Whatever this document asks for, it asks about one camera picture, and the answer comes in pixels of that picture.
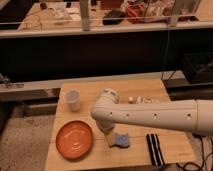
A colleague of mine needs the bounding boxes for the orange ceramic bowl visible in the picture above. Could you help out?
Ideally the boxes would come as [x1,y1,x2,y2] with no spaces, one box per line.
[55,120,94,160]

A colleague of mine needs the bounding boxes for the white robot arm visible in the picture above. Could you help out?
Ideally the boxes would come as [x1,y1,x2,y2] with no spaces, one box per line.
[91,89,213,147]

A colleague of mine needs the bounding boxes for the white tube bottle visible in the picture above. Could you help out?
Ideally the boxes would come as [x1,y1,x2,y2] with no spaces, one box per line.
[128,96,154,104]

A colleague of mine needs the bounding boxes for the black white striped eraser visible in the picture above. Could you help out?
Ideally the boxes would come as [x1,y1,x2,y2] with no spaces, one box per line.
[146,134,165,166]

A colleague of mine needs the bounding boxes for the translucent plastic cup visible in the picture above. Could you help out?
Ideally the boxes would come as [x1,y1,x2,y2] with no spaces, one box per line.
[64,90,80,112]

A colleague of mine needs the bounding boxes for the black bag on bench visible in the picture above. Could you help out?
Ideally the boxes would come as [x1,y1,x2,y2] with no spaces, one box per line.
[102,10,125,25]

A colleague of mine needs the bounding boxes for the orange red cluttered items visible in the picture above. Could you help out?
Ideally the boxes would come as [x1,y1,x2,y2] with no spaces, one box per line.
[125,2,146,24]

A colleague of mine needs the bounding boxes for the black cable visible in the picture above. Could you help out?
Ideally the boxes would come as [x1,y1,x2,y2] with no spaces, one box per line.
[175,133,213,171]

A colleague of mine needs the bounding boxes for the metal frame post left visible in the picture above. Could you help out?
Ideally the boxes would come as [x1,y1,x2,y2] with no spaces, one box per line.
[79,0,90,31]

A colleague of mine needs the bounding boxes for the metal frame post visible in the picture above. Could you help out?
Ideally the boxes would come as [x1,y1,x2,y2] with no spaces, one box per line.
[79,0,90,31]
[168,0,184,27]

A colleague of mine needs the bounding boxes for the metal frame post right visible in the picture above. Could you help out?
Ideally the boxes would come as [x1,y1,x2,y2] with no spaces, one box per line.
[168,0,184,27]

